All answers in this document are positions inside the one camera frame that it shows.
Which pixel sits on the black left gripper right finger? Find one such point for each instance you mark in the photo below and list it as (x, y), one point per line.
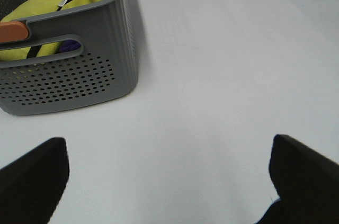
(305, 181)

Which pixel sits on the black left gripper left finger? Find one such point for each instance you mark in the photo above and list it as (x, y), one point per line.
(32, 185)

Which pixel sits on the grey perforated plastic basket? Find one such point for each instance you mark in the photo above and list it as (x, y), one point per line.
(103, 68)

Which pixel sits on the yellow towel in basket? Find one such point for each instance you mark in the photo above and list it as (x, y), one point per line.
(33, 8)

